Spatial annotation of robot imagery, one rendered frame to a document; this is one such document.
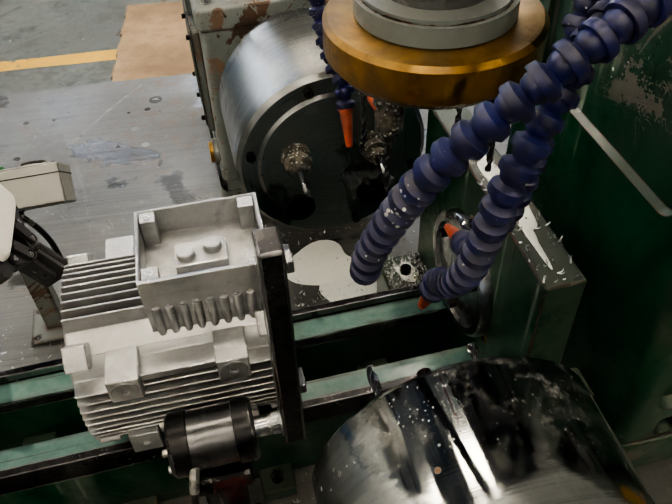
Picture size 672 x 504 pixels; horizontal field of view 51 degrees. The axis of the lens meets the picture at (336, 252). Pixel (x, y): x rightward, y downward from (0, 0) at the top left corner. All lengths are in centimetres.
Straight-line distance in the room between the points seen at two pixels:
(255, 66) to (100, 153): 57
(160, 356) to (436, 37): 38
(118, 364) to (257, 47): 46
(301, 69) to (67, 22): 303
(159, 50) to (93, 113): 160
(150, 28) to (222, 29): 226
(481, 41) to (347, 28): 10
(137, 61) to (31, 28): 91
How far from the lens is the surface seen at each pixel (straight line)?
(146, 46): 316
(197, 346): 69
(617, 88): 73
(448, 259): 83
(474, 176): 73
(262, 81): 89
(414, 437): 52
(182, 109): 149
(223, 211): 72
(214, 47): 106
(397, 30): 54
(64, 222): 129
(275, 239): 51
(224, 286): 65
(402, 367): 84
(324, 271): 110
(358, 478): 54
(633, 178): 72
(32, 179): 92
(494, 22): 55
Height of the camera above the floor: 160
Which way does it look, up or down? 45 degrees down
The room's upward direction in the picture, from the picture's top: 2 degrees counter-clockwise
